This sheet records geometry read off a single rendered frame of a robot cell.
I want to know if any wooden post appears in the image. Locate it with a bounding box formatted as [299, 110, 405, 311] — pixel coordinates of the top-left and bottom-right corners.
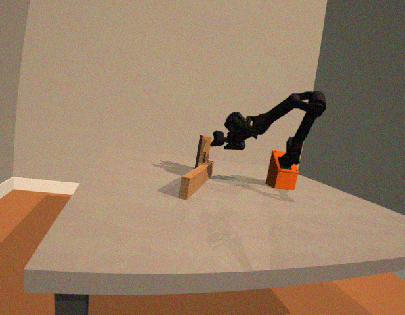
[195, 135, 212, 168]

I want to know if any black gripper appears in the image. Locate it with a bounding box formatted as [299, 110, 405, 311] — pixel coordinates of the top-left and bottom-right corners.
[210, 129, 246, 150]

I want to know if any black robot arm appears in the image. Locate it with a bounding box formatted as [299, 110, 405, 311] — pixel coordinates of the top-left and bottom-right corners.
[224, 91, 326, 170]

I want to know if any wooden rail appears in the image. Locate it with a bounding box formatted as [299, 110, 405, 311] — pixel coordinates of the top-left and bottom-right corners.
[179, 160, 214, 200]

